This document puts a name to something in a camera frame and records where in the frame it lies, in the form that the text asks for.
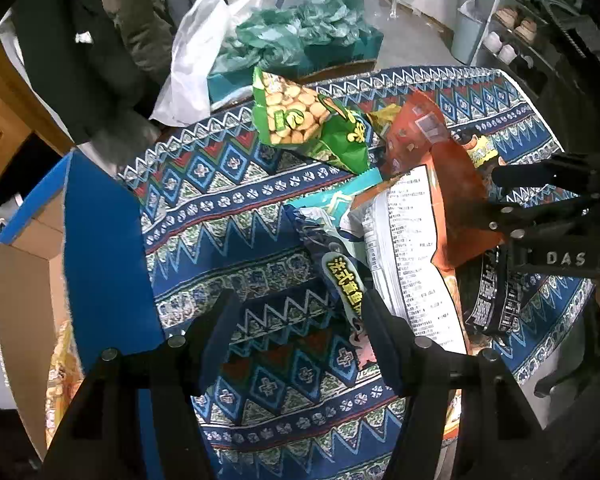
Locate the dark blue snack packet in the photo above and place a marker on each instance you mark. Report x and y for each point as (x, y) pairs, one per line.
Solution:
(340, 280)

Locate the white-backed orange snack bag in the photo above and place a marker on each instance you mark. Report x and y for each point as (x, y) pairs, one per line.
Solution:
(410, 240)

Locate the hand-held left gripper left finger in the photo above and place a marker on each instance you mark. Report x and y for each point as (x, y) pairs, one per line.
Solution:
(217, 340)

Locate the grey garment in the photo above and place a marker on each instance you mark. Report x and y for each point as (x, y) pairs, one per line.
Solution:
(125, 135)

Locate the white shoe rack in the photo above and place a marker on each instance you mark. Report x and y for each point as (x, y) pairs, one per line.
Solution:
(492, 12)

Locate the wooden cabinet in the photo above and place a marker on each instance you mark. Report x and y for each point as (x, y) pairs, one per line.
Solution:
(0, 125)

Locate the pair of white shoes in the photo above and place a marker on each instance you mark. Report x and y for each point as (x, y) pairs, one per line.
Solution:
(500, 47)

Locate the teal snack bag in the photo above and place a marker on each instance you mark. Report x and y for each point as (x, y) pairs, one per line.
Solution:
(330, 200)

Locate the orange-red snack bag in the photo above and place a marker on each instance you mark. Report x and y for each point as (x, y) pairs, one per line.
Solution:
(420, 130)

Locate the black snack packet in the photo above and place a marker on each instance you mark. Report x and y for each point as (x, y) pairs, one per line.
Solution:
(490, 305)

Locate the white plastic bag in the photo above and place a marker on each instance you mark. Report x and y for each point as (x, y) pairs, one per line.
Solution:
(195, 60)

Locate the patterned blue tablecloth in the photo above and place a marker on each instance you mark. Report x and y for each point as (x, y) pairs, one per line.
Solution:
(260, 185)

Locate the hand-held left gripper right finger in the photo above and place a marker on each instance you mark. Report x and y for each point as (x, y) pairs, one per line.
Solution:
(387, 355)

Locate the gold snack bag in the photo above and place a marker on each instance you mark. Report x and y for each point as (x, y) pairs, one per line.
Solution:
(382, 120)

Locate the orange yellow snack bag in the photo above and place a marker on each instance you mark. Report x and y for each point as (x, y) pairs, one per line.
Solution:
(62, 385)

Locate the black jacket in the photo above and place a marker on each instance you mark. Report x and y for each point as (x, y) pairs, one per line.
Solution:
(70, 75)

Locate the pile of green plastic bags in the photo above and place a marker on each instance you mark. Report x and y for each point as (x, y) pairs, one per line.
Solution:
(290, 30)

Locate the teal cardboard box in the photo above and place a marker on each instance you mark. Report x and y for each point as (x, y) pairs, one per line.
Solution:
(365, 45)

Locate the pair of tan shoes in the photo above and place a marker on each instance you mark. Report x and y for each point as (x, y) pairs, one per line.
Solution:
(517, 22)

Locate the light blue trash bin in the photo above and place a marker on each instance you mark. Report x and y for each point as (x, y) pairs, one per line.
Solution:
(467, 40)

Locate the green snack bag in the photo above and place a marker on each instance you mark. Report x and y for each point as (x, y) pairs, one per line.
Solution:
(290, 115)

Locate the blue cardboard box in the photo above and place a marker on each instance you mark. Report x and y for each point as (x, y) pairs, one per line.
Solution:
(105, 260)

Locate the olive jacket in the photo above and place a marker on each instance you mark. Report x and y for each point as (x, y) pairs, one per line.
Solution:
(135, 25)

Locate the small yellow snack packet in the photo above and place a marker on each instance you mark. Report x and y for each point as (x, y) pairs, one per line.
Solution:
(480, 150)

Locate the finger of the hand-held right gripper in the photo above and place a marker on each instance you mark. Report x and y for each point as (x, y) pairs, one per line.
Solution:
(530, 174)
(540, 215)

